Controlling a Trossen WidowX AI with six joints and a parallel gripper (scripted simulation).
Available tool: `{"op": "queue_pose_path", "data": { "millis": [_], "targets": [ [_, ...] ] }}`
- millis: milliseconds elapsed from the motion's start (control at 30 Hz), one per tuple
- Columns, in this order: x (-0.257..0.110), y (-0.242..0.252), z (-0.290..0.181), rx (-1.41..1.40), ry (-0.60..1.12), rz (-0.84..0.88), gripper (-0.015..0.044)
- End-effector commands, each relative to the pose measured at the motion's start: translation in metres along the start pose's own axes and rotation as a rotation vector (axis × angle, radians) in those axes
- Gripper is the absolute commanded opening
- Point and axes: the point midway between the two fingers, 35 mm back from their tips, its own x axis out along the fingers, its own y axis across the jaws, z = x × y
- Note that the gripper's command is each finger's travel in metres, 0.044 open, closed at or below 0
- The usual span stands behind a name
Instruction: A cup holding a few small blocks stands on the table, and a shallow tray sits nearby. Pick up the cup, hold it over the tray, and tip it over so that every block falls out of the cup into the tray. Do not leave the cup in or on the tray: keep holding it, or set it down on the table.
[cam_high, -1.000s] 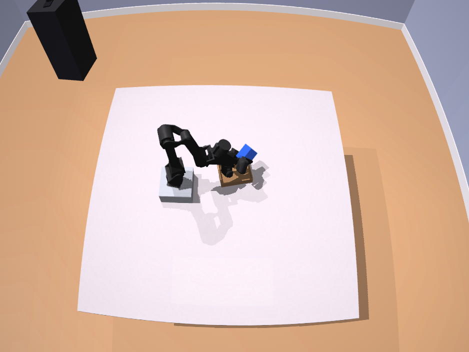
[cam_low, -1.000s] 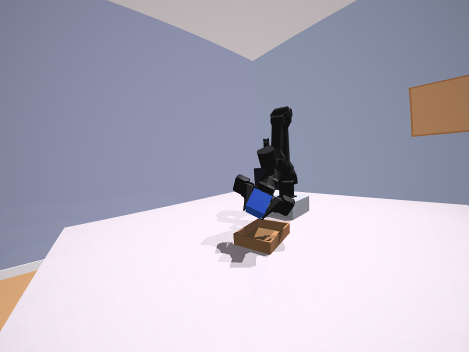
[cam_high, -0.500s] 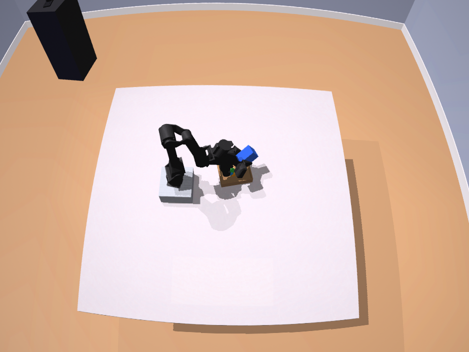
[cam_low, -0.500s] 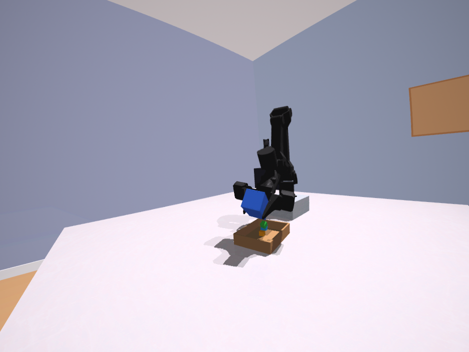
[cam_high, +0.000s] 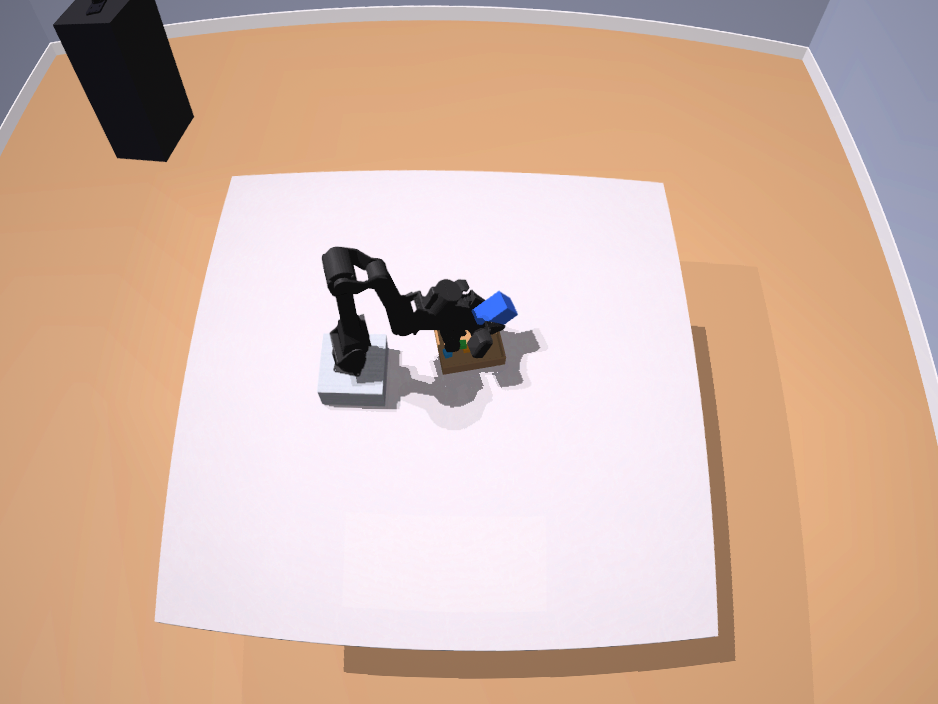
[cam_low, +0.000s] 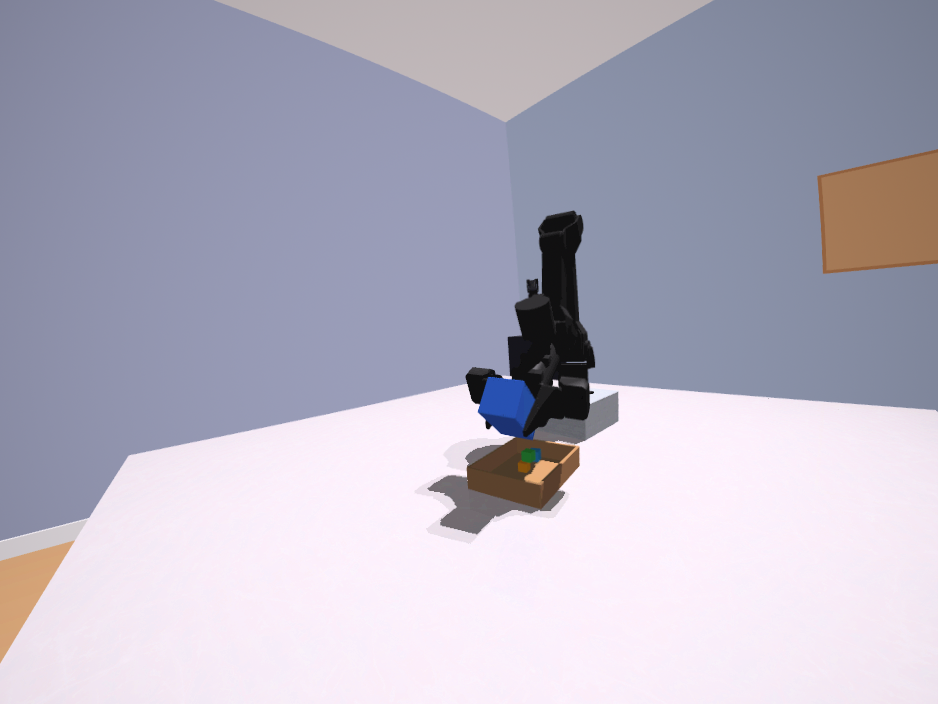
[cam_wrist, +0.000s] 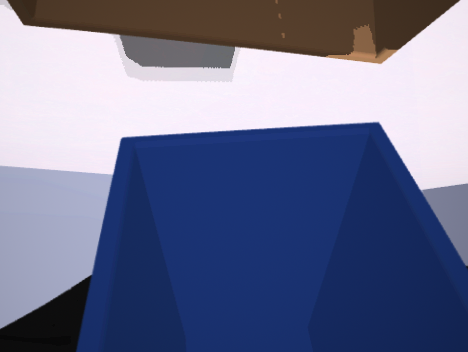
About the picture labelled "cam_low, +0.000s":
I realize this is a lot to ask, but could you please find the blue square cup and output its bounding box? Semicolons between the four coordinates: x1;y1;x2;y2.
478;377;535;440

